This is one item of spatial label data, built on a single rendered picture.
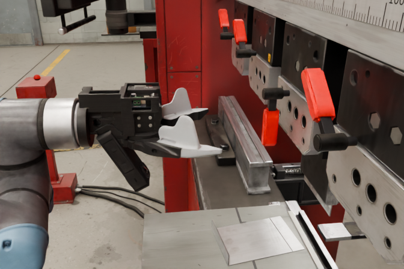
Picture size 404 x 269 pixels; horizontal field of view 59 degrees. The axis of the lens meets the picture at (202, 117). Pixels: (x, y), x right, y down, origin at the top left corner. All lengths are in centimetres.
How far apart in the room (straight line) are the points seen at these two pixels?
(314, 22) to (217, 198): 57
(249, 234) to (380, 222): 31
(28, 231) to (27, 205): 5
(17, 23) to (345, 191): 757
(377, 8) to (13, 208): 45
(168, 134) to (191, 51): 86
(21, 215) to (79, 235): 178
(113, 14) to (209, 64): 69
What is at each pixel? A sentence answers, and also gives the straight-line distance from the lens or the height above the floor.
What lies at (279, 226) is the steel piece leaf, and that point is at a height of 100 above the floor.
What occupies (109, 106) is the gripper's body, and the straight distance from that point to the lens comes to 52.
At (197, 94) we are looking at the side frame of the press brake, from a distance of 139.
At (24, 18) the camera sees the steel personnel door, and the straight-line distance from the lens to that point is 775.
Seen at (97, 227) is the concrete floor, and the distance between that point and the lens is 229.
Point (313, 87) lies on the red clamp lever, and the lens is 40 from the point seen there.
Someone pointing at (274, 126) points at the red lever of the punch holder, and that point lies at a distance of 57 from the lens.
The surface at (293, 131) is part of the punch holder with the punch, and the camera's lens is 55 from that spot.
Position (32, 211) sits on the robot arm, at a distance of 51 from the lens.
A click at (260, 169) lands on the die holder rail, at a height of 94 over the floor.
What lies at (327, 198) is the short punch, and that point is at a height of 111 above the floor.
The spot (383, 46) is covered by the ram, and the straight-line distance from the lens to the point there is 36.
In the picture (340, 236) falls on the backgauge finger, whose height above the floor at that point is 101.
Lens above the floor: 142
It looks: 23 degrees down
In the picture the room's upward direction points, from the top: straight up
